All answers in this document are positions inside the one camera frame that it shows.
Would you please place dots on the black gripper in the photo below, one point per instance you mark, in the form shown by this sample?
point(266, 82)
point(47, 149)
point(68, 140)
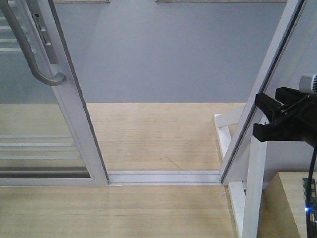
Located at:
point(293, 120)

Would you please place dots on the grey metal door handle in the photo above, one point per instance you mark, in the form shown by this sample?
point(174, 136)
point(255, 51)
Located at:
point(15, 26)

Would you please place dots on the white framed sliding glass door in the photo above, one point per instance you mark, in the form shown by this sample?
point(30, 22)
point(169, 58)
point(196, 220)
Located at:
point(46, 134)

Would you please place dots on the white wooden support brace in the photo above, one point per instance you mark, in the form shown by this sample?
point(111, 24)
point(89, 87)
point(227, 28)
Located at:
point(242, 170)

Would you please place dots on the light wooden box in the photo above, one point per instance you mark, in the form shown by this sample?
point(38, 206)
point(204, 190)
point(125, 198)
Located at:
point(282, 212)

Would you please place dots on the green circuit board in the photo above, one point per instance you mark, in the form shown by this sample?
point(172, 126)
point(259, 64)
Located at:
point(311, 208)

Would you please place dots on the light plywood base platform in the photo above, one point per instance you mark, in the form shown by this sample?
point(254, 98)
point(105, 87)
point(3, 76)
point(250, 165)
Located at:
point(133, 136)

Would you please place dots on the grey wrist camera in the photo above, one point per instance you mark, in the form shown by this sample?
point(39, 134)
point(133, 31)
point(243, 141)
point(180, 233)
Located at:
point(308, 84)

